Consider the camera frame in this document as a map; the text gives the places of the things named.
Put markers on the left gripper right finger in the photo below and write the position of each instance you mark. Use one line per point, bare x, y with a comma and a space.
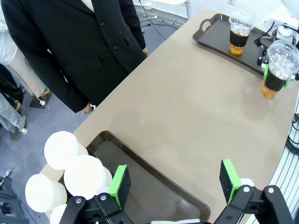
230, 182

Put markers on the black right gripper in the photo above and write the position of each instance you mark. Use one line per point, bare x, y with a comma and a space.
262, 54

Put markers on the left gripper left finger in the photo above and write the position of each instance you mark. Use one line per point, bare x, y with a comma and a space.
121, 184

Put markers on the clear iced tea cup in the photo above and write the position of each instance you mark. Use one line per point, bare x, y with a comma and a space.
238, 38
278, 79

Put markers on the person right forearm black sleeve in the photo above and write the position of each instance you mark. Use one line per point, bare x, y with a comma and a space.
74, 98

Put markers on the person left forearm black sleeve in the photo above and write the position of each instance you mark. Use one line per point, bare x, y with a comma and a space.
137, 32

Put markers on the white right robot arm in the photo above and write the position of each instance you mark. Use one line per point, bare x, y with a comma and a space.
289, 9

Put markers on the dark brown serving tray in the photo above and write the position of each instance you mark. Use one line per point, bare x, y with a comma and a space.
217, 39
149, 191

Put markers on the person right hand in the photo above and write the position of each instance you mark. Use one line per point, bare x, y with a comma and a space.
89, 108

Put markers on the person left hand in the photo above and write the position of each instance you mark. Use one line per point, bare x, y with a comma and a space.
145, 51

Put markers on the black stool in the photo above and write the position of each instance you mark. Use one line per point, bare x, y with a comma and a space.
9, 203

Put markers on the mannequin in yellow blouse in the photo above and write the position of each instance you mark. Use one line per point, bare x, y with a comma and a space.
9, 116

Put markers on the person torso black jacket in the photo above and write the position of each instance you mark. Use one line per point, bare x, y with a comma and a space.
77, 46

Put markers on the person in blue shirt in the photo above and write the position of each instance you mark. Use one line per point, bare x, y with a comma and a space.
9, 86

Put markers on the mannequin in white jacket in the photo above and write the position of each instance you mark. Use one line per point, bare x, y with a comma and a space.
23, 70

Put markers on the white ribbed metal frame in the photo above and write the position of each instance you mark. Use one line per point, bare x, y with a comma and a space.
283, 168

